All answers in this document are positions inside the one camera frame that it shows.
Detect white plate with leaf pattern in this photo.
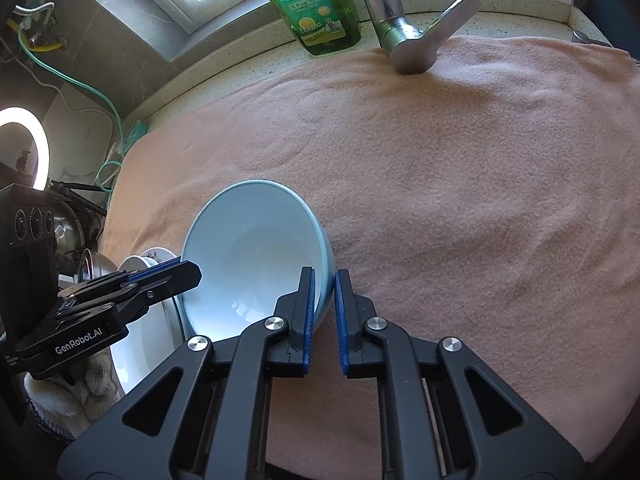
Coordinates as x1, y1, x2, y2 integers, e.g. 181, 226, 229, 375
108, 245, 191, 396

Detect light blue ceramic bowl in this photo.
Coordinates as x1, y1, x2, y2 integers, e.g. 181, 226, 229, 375
180, 180, 335, 341

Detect chrome kitchen faucet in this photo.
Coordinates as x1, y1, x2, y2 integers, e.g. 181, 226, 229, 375
363, 0, 480, 75

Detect white gloved hand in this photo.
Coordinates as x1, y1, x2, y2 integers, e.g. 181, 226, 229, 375
23, 349, 124, 439

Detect black tripod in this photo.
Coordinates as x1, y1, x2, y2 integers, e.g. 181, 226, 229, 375
49, 180, 107, 217

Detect teal small fan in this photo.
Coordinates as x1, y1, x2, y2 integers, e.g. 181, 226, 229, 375
120, 120, 149, 157

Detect pink towel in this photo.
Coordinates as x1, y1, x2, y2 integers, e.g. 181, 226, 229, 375
101, 36, 639, 462

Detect green dish soap bottle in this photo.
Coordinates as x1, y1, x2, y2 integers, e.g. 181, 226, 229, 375
270, 0, 361, 56

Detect white ring light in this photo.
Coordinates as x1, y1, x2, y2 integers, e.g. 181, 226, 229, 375
0, 106, 50, 191

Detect white cable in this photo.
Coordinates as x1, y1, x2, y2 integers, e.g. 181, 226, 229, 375
14, 54, 116, 162

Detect yellow gas hose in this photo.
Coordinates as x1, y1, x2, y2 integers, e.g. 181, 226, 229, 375
6, 16, 66, 53

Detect green cable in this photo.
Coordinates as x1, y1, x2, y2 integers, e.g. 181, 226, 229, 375
16, 24, 126, 194

